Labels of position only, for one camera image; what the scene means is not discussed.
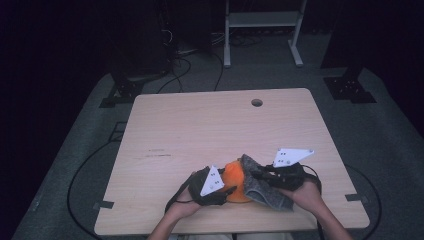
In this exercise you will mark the black stand base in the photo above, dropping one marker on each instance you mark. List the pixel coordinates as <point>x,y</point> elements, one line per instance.
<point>350,90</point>
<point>123,93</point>

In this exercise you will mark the person's beige pants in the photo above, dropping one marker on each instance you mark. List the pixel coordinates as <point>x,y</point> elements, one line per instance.
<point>203,237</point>

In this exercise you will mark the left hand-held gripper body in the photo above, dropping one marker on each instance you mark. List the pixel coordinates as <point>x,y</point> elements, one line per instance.
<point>211,183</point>

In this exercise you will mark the person's left hand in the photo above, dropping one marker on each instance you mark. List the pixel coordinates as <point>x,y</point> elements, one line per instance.
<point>185,206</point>

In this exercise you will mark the white metal desk frame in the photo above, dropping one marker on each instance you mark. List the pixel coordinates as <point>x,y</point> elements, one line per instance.
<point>263,19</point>

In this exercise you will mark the grey fuzzy cloth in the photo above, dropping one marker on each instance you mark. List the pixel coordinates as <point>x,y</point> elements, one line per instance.
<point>263,190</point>

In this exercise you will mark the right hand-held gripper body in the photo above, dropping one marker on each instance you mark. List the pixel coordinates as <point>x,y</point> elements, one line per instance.
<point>288,166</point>

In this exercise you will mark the grey tape strip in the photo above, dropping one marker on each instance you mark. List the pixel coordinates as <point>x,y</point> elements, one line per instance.
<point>356,198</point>
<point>104,204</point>

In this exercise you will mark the person's right hand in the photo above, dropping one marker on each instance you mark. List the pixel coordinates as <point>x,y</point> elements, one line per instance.
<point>305,198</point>

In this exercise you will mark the orange plush toy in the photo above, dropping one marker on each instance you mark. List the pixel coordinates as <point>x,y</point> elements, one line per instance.
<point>233,178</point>

